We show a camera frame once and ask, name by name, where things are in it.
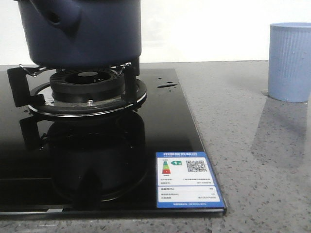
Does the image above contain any light blue ribbed cup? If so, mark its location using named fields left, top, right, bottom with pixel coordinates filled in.
left=268, top=22, right=311, bottom=102

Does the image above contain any black pot support grate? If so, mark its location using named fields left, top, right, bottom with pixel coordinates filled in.
left=7, top=59, right=147, bottom=117

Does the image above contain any dark blue cooking pot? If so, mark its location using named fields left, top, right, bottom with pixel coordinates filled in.
left=18, top=0, right=141, bottom=69

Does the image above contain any blue energy label sticker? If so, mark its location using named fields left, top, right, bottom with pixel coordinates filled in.
left=155, top=151, right=225, bottom=209

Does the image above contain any black gas burner head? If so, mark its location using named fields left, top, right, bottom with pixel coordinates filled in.
left=50, top=69, right=125, bottom=103

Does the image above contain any black glass gas stove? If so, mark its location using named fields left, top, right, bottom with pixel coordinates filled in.
left=0, top=69, right=227, bottom=219

